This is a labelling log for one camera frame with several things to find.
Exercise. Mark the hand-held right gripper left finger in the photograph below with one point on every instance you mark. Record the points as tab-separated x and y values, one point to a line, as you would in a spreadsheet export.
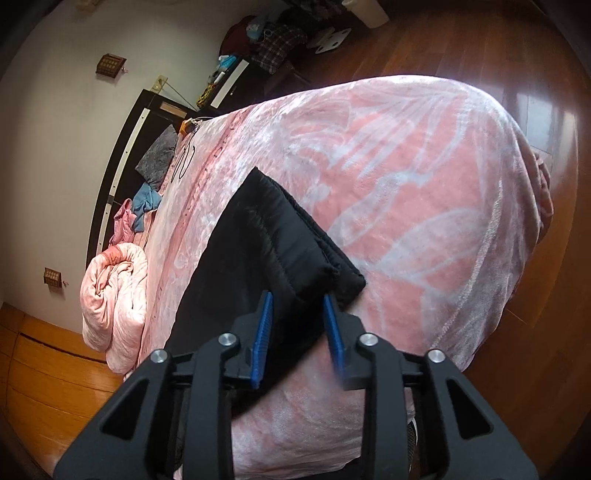
261	341

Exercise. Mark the yellow black item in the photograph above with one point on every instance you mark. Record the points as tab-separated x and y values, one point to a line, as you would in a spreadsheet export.
205	94

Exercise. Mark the light blue bag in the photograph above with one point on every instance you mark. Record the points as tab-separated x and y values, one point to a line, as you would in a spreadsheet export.
254	28

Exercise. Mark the white waste bin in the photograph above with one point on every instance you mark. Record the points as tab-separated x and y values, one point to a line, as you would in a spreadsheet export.
369	11

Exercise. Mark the wooden wardrobe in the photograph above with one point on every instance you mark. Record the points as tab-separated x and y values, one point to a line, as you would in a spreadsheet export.
37	360

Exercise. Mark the orange device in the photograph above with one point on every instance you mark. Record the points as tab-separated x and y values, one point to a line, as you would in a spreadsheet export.
187	127

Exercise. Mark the dark red cloth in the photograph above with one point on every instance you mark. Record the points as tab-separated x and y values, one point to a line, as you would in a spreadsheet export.
238	39

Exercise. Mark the teal white packet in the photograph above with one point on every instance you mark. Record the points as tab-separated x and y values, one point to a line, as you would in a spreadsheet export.
225	62

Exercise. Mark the black white nightstand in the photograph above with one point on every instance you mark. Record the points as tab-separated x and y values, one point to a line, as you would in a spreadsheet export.
231	83

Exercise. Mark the pink garment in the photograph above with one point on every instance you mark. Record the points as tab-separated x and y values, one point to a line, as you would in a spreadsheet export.
122	221

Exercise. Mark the blue cloth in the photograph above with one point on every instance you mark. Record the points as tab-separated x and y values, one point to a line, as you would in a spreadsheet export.
145	201

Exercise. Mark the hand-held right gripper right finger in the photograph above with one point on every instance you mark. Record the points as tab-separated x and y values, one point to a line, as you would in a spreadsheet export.
333	337

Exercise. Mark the plaid cloth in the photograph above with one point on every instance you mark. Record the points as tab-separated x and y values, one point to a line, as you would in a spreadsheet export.
277	48

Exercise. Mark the dark wooden headboard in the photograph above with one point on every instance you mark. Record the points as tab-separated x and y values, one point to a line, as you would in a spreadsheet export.
143	104

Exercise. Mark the wooden wall lamp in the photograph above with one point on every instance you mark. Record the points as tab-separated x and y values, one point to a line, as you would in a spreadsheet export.
110	65
52	276

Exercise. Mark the wall socket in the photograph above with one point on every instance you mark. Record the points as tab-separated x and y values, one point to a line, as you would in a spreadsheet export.
159	84

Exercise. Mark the grey pillow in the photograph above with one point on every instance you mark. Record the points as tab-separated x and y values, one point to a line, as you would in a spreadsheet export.
157	157

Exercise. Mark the black padded jacket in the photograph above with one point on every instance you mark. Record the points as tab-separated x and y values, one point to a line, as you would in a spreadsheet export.
258	249

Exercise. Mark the folded pink quilt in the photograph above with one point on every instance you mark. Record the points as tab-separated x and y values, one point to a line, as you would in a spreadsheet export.
115	304

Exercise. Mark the pink floral bed blanket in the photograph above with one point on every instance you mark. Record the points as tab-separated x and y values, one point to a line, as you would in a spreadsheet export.
392	184

